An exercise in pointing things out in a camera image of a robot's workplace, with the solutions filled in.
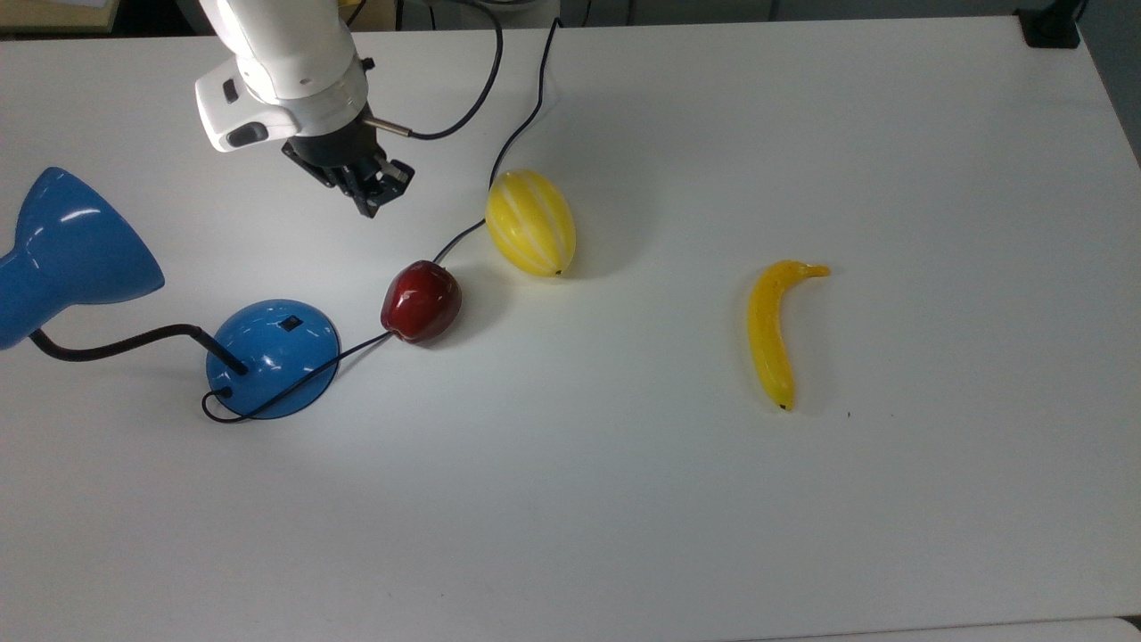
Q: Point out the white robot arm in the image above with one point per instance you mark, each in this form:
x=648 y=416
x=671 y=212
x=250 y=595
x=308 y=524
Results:
x=285 y=62

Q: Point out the blue desk lamp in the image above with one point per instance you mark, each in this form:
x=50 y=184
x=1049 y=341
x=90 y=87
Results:
x=267 y=357

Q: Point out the red toy apple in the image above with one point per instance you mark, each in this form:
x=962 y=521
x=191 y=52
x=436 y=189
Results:
x=421 y=301

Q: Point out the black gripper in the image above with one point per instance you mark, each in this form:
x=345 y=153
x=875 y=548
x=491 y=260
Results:
x=334 y=152

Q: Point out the yellow striped toy melon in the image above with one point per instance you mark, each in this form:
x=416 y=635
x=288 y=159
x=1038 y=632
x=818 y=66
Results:
x=531 y=223

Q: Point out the wooden box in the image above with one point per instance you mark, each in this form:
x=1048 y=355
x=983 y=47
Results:
x=53 y=13

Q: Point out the yellow toy banana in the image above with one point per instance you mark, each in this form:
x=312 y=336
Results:
x=770 y=334

